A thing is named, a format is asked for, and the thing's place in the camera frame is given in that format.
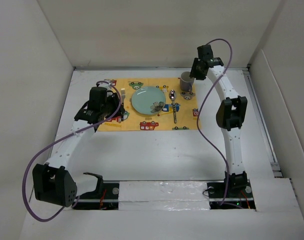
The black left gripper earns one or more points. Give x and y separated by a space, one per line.
113 98

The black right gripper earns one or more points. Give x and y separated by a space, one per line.
194 73

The black handled fork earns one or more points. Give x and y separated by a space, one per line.
123 95

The white lavender cup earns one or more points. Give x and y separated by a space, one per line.
186 82

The light green floral plate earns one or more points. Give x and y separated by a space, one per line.
148 100

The silver spoon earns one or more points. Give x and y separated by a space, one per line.
172 96

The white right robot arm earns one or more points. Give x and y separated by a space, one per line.
230 115

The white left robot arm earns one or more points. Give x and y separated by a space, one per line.
54 181

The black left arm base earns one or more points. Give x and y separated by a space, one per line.
104 198

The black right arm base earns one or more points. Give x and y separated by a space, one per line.
237 194

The aluminium table edge rail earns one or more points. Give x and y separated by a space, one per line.
262 125

